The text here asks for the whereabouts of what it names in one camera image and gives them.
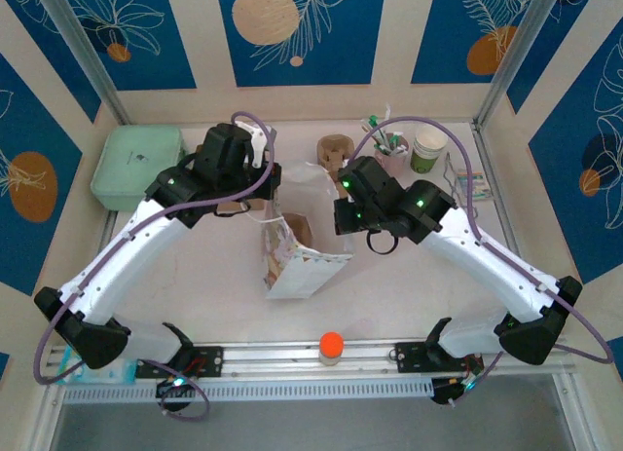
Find white cartoon print paper bag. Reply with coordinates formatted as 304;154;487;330
245;161;357;301

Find blue wet wipes pack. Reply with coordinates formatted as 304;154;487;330
54;352;138;387

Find brown cardboard napkin box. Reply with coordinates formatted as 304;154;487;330
187;142;267;213

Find pink metal straw bucket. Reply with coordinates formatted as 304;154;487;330
373;143;409;177

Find green paper cup stack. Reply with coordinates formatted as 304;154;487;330
411;124;449;174

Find brown pulp cup carrier stack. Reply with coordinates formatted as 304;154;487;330
315;133;354;179

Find mint green zip case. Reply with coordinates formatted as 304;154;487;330
91;127;192;211

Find printed sugar packets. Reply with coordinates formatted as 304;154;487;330
455;169;492;204

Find orange capped jar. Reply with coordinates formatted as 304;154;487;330
318;330;346;368

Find black controller box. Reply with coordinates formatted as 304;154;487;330
430;376;481;406
155;375;197;413

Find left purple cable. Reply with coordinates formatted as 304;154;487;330
33;110;276;422

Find purple cable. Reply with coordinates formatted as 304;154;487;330
33;110;276;422
348;115;614;408

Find metal wire tongs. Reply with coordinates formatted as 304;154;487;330
443;152;463;199

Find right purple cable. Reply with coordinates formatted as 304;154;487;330
348;115;614;408

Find right black mount plate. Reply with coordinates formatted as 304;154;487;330
388;341;484;374

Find black mount plate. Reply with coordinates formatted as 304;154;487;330
187;343;225;378
388;341;484;374

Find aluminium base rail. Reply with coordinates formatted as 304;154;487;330
41;333;570;380

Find left black mount plate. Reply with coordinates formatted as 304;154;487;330
187;343;225;378

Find aluminium frame post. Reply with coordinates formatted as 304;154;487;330
36;0;131;126
474;0;568;131

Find white slotted cable duct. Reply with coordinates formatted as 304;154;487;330
62;376;434;404

